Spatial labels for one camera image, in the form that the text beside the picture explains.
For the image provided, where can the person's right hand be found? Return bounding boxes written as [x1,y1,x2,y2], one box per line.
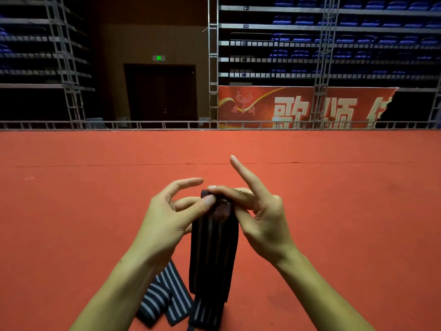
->
[207,155,297,268]

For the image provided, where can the person's left hand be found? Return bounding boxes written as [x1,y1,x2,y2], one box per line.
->
[132,178,216,270]

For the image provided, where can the black grey-striped elastic wrap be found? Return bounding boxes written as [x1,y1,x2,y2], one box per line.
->
[187,189,240,331]
[135,260,194,328]

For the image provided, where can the person's right forearm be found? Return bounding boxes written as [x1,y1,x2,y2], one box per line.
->
[274,247,376,331]

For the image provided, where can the person's left forearm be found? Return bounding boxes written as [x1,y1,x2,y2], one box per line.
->
[69,243,173,331]

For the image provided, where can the dark brown double door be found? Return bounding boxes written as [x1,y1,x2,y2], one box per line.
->
[123,63,198,122]

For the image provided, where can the vertical metal truss tower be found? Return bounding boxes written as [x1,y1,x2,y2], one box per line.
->
[207,0,220,130]
[427,74,441,130]
[309,0,342,130]
[44,0,87,130]

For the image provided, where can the red banner with white characters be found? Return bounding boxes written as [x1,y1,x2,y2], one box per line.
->
[218,86,399,130]

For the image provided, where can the retractable bleacher stand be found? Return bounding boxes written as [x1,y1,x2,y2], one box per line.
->
[218,0,441,93]
[0,0,96,93]

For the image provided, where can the rows of blue seats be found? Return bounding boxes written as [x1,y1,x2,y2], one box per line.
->
[269,0,441,77]
[0,27,14,71]

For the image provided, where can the horizontal metal truss rail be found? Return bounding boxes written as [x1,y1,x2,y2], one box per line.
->
[0,120,441,131]

